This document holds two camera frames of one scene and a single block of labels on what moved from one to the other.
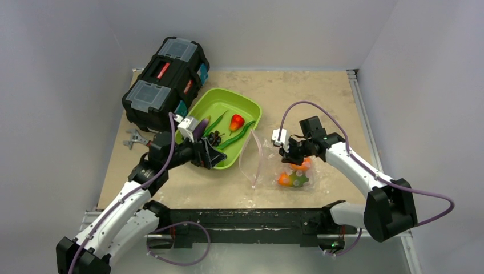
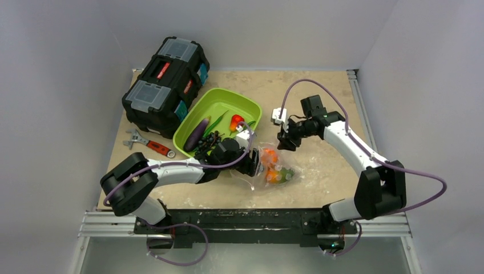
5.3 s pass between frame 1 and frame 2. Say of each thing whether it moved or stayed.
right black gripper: moved
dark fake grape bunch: stayed
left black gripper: moved
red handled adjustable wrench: stayed
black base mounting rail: stayed
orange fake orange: moved
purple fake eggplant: stayed
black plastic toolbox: stayed
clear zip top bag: moved
